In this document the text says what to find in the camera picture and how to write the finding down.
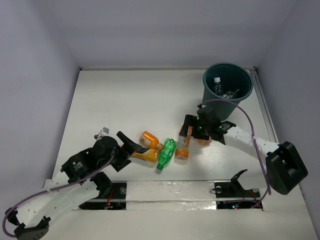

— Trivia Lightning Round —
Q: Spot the orange bottle blue label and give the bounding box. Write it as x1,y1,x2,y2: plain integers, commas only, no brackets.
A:
129,143,159,163

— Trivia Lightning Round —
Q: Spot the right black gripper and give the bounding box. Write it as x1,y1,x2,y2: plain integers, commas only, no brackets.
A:
179,113,211,140

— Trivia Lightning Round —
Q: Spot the silver tape strip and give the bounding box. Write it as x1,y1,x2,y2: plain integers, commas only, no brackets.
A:
125,180,217,211

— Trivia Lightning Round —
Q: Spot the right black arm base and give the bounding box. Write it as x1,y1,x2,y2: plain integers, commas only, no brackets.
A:
209,169,263,210

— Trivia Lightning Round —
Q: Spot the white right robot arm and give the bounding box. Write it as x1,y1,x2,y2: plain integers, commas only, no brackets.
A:
179,104,308,195

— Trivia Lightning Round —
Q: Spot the clear Pepsi bottle black cap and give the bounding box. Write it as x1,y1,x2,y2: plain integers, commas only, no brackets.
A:
221,88,240,100

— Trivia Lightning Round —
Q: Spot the tall orange bottle white cap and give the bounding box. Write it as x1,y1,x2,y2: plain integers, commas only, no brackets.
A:
175,126,193,161

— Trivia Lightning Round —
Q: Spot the dark teal plastic bin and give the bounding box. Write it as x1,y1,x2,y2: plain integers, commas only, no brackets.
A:
202,62,253,121

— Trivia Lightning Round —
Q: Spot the clear Pocari bottle white cap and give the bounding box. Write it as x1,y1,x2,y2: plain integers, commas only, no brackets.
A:
213,77,223,96

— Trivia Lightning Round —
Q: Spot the crushed green plastic bottle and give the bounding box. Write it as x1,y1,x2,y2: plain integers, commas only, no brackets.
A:
156,138,177,171

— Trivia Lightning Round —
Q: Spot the small orange bottle white label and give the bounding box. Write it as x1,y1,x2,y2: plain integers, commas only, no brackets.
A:
139,131,164,151

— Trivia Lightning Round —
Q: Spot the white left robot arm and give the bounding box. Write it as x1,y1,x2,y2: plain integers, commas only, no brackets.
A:
2,131,142,240

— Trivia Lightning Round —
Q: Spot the small orange juice bottle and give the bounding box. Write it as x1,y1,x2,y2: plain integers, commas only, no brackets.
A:
197,137,212,146

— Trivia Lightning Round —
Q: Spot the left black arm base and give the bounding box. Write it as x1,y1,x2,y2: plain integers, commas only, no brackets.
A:
78,181,127,211

